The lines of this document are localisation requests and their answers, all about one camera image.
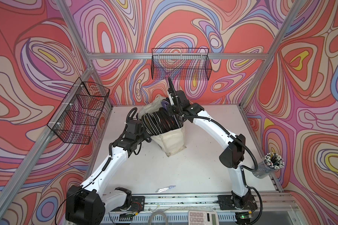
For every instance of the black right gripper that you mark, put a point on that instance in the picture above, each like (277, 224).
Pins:
(170, 111)

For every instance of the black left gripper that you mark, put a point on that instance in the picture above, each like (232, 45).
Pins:
(146, 134)

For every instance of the cream canvas tote bag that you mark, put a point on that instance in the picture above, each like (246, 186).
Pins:
(171, 142)

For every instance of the purple ping pong paddle case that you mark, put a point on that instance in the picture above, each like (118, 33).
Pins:
(165, 103)

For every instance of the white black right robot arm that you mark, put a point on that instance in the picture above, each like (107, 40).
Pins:
(236, 156)

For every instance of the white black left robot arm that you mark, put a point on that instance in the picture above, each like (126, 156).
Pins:
(86, 204)

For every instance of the black ping pong case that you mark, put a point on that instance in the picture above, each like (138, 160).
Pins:
(160, 122)

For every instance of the small foil wrapper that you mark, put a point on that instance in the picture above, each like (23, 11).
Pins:
(160, 190)

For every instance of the white pink calculator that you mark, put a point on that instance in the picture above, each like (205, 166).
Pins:
(202, 218)

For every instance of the mesh cup of pencils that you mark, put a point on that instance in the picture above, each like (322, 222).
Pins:
(271, 163)

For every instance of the black wire basket back wall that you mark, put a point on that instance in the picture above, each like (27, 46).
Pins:
(181, 63)

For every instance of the black wire basket wall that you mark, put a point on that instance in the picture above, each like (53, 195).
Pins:
(181, 63)
(83, 106)

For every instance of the black wire basket left wall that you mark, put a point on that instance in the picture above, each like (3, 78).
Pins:
(83, 106)

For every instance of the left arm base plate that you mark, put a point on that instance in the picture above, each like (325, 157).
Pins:
(137, 205)

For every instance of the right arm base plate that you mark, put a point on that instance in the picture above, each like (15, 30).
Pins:
(234, 202)

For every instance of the aluminium rail front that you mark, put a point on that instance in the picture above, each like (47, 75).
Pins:
(268, 201)

